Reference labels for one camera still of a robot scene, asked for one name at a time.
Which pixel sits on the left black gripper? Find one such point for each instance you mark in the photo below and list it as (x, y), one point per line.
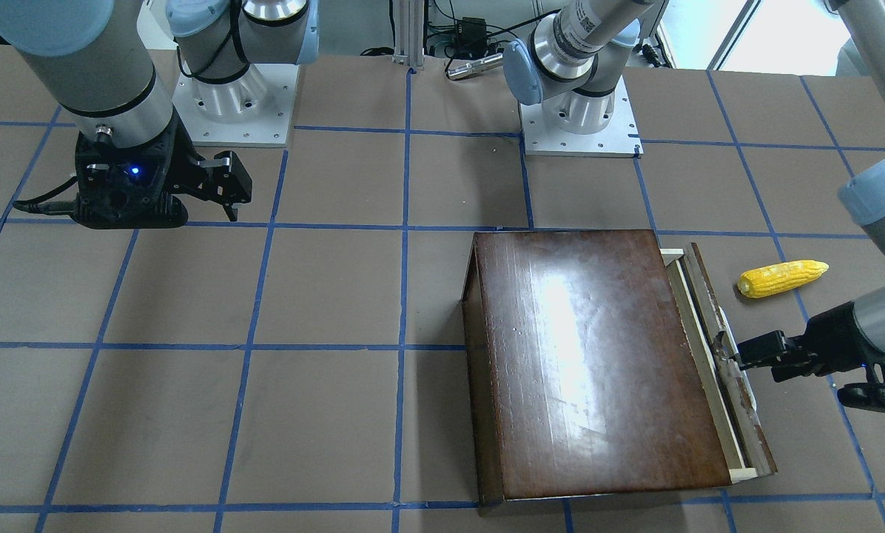
(832, 336)

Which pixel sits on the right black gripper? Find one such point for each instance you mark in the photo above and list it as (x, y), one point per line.
(181, 172)

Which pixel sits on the yellow corn cob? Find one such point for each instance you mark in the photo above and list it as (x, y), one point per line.
(779, 278)

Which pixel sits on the wooden drawer with white handle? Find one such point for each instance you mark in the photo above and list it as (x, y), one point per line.
(712, 344)

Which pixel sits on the dark wooden drawer cabinet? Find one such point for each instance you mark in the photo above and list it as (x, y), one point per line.
(581, 376)

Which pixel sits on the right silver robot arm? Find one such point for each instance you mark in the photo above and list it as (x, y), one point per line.
(89, 55)

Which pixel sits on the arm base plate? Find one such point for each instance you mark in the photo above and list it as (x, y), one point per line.
(254, 111)
(578, 125)

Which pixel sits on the aluminium frame post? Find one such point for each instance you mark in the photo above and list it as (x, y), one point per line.
(409, 32)

